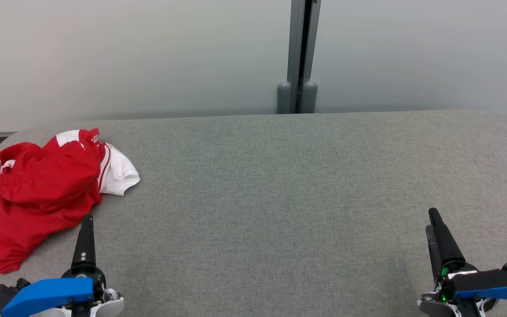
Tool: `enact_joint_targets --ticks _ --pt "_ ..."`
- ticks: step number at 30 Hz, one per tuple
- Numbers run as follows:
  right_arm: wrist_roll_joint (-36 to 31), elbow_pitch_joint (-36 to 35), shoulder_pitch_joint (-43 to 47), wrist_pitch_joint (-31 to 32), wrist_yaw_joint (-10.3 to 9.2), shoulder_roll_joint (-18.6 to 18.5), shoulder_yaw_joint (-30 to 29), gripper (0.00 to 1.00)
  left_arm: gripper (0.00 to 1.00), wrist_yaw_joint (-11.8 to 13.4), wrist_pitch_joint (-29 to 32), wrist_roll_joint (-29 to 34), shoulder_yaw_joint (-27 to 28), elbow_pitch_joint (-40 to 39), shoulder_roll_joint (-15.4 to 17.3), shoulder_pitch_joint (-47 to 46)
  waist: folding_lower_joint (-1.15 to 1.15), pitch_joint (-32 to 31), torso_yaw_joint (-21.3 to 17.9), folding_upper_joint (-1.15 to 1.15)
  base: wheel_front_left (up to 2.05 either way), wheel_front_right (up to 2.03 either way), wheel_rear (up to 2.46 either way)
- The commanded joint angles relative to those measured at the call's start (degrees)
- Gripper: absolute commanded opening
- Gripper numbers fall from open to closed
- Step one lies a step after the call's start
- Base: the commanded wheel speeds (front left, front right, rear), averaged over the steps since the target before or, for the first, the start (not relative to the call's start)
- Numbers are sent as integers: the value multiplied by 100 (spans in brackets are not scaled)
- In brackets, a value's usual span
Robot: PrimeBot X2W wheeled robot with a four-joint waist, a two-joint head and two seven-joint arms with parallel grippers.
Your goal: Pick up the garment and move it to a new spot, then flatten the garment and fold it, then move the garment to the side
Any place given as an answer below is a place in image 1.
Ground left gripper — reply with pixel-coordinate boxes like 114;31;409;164
62;214;124;317

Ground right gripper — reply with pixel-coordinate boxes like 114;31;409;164
417;208;496;317

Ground red white basketball jersey shirt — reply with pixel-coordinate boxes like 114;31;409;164
0;142;140;274

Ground grey fabric padded work surface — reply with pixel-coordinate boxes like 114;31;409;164
0;109;507;317

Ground blue left camera bracket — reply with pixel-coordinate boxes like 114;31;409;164
0;277;94;317

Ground blue camera bracket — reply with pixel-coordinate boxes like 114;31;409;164
449;269;507;304
0;277;94;317

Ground blue right camera bracket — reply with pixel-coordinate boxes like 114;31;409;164
449;269;507;304

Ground grey wall panel post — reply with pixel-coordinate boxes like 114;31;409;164
277;0;321;114

